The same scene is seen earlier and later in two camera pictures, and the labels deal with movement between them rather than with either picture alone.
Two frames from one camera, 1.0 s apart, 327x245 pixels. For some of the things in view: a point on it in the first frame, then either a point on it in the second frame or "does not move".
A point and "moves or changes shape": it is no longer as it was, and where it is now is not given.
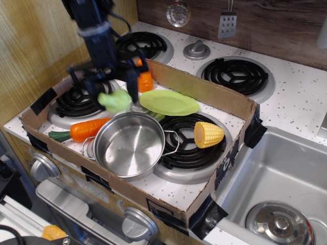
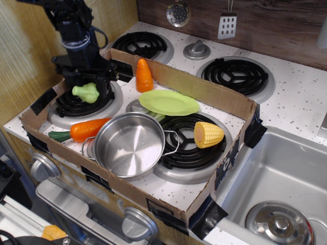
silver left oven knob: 43,169 does not move
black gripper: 104,66 → 89,65
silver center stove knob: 136,107 does not move
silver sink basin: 280,166 does not move
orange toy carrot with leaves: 80,131 does not move
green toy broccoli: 116,101 moves or changes shape
